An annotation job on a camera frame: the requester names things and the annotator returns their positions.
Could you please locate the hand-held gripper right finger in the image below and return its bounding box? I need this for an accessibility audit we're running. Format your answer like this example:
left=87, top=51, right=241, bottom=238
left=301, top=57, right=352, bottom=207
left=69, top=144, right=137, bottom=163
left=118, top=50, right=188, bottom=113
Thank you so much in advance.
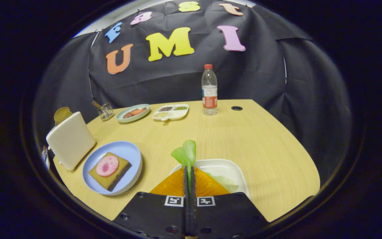
left=190, top=165, right=269, bottom=239

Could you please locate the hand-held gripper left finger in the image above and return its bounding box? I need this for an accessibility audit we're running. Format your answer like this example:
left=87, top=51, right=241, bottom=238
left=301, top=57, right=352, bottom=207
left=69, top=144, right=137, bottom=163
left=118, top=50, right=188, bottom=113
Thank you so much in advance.
left=113, top=165, right=191, bottom=239

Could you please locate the green lettuce leaf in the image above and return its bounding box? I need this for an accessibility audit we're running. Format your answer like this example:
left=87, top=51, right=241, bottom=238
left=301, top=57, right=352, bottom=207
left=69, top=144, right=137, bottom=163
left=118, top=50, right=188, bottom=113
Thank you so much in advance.
left=171, top=140, right=239, bottom=196

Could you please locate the plain brown bread slice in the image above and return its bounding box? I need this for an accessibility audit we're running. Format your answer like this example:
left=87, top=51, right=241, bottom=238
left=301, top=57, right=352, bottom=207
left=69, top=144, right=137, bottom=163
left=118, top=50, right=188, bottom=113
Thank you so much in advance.
left=54, top=107, right=73, bottom=126

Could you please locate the white square plate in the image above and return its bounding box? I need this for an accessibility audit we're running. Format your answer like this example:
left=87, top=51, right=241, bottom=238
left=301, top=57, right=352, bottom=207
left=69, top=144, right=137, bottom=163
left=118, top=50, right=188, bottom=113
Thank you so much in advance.
left=170, top=159, right=250, bottom=199

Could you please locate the bread slice under ham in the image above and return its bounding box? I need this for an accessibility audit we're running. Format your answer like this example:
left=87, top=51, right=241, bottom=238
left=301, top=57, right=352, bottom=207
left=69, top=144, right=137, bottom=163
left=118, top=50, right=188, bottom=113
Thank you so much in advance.
left=89, top=152, right=132, bottom=192

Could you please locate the blue plate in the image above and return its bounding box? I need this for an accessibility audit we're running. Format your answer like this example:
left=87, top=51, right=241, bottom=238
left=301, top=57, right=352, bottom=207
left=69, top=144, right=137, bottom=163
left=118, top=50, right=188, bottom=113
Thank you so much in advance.
left=82, top=141, right=143, bottom=196

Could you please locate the pink ham slice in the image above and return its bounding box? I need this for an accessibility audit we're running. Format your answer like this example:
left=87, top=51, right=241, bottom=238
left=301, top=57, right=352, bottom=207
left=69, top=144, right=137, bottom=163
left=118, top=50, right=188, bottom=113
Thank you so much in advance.
left=96, top=156, right=119, bottom=177

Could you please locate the pale green plate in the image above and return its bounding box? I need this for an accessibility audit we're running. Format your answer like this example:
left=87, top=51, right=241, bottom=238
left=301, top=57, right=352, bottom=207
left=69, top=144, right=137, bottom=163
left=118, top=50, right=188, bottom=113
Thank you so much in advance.
left=116, top=104, right=151, bottom=123

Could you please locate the white divided seasoning tray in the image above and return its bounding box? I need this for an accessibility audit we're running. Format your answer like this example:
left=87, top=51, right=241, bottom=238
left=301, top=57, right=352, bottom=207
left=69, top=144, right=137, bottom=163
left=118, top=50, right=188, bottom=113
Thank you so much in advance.
left=152, top=104, right=189, bottom=121

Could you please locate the white toaster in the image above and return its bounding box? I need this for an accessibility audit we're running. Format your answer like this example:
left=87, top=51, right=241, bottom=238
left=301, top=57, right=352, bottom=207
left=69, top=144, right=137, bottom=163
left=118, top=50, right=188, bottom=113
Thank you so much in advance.
left=46, top=112, right=96, bottom=171

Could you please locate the glass holder with sticks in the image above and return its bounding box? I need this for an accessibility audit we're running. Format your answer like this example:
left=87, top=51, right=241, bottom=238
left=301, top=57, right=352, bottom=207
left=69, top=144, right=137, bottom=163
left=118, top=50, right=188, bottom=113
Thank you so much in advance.
left=92, top=101, right=115, bottom=120

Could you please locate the clear red-capped water bottle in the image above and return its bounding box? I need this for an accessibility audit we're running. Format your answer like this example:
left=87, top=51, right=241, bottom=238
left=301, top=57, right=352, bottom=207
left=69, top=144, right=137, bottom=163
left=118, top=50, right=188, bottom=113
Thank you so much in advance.
left=201, top=64, right=218, bottom=116

